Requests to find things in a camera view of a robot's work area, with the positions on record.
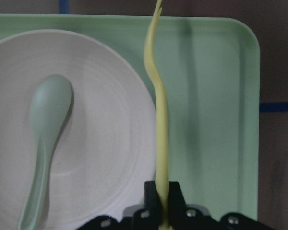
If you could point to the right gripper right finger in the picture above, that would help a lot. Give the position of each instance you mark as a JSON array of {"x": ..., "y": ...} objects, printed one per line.
[{"x": 177, "y": 207}]

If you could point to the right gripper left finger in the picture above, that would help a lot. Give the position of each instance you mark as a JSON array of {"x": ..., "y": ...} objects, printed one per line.
[{"x": 148, "y": 216}]

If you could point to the cream round plate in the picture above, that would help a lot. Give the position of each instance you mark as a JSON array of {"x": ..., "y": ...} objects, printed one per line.
[{"x": 106, "y": 151}]

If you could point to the yellow plastic fork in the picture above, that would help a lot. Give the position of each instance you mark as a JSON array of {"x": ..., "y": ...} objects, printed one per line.
[{"x": 162, "y": 173}]

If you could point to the pale green plastic spoon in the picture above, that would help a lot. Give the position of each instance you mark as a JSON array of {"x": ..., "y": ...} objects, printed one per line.
[{"x": 49, "y": 108}]

